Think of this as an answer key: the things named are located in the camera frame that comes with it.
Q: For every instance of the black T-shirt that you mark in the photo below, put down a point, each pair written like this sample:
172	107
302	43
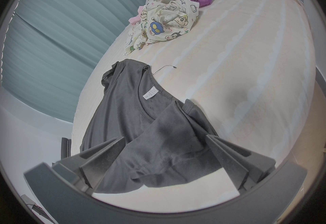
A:
122	116

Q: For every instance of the white printed pyjama garment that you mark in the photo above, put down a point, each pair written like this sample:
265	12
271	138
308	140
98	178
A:
165	21

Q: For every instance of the blue-green curtain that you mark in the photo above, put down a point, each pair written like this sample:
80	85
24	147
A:
45	70
76	1

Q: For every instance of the pink garment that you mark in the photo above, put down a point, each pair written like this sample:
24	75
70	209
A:
135	18

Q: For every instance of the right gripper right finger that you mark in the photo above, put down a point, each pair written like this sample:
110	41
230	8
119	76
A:
229	167

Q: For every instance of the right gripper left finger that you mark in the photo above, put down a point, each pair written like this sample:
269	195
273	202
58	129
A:
99	164

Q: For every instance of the bed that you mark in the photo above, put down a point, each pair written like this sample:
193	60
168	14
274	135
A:
254	65

